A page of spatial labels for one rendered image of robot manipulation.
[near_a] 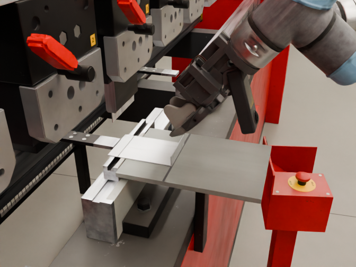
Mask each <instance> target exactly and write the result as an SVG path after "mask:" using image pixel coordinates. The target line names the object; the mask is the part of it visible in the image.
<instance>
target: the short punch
mask: <svg viewBox="0 0 356 267"><path fill-rule="evenodd" d="M137 91H138V84H137V72H136V73H134V74H133V75H132V76H131V77H130V78H129V79H128V80H127V81H126V82H124V83H123V82H114V81H112V82H111V83H110V84H104V92H105V103H106V110H107V112H110V113H111V117H112V123H113V122H114V121H115V120H116V119H117V118H118V117H119V116H120V115H121V114H122V112H123V111H124V110H125V109H126V108H127V107H128V106H129V105H130V104H131V103H132V102H133V101H134V94H135V93H136V92H137Z"/></svg>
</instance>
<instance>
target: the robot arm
mask: <svg viewBox="0 0 356 267"><path fill-rule="evenodd" d="M290 44H292V45H293V46H294V47H295V48H296V49H297V50H298V51H300V52H301V53H302V54H303V55H304V56H305V57H306V58H307V59H309V60H310V61H311V62H312V63H313V64H314V65H315V66H316V67H318V68H319V69H320V70H321V71H322V72H323V73H324V74H325V75H326V77H327V78H330V79H332V80H333V81H334V82H335V83H337V84H339V85H342V86H347V85H351V84H354V83H356V0H264V1H263V2H262V3H261V4H260V5H259V6H258V7H257V8H256V9H255V10H254V11H253V12H252V13H251V14H250V15H249V16H248V17H247V18H246V19H245V20H244V21H243V22H242V23H241V24H240V25H239V26H238V27H237V28H236V29H235V31H234V32H233V33H232V34H231V35H230V36H229V35H228V34H227V33H226V32H225V31H224V30H222V31H221V33H220V34H219V35H218V36H217V37H216V38H215V39H214V40H213V41H212V42H211V44H210V45H209V46H207V47H206V49H205V50H204V51H203V52H202V53H201V54H199V55H197V56H196V57H195V58H194V59H192V60H191V62H190V63H189V65H188V67H187V68H186V69H185V70H184V71H183V72H182V73H181V74H180V75H179V76H178V78H177V79H176V80H177V81H176V82H175V83H174V84H173V86H174V87H175V88H176V89H177V90H178V91H179V92H180V94H181V95H182V96H183V97H184V98H185V99H182V98H180V97H177V96H174V97H172V98H171V99H170V104H168V105H166V106H165V107H164V113H165V115H166V116H167V118H168V119H169V121H170V122H171V124H172V125H173V127H174V129H173V130H172V132H171V133H170V134H169V135H170V136H171V137H176V136H180V135H183V134H185V133H186V132H188V131H189V130H191V129H192V128H193V127H195V126H196V125H197V124H198V123H200V122H201V121H202V120H203V119H204V118H205V117H206V116H207V115H208V114H211V113H213V112H214V111H215V110H216V109H217V108H218V107H219V106H220V105H221V104H222V103H223V102H224V101H225V99H226V98H227V96H231V95H232V98H233V102H234V106H235V110H236V114H237V120H238V123H239V126H240V128H241V132H242V134H244V135H245V134H253V133H255V131H256V128H257V125H258V122H259V115H258V113H257V111H256V108H255V103H254V99H253V95H252V90H251V86H250V82H249V79H248V75H254V74H255V73H257V72H258V71H259V70H260V68H264V67H265V66H266V65H267V64H268V63H269V62H270V61H271V60H272V59H273V58H275V57H276V56H277V55H278V54H279V53H280V52H281V51H283V50H284V49H285V48H286V47H287V46H288V45H290ZM187 85H188V86H187ZM186 86H187V87H186ZM185 87H186V88H185Z"/></svg>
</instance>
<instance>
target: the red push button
mask: <svg viewBox="0 0 356 267"><path fill-rule="evenodd" d="M295 177H296V179H297V180H298V184H299V185H301V186H304V185H306V182H308V181H309V180H310V179H311V177H310V175H309V174H308V173H306V172H297V173H296V175H295Z"/></svg>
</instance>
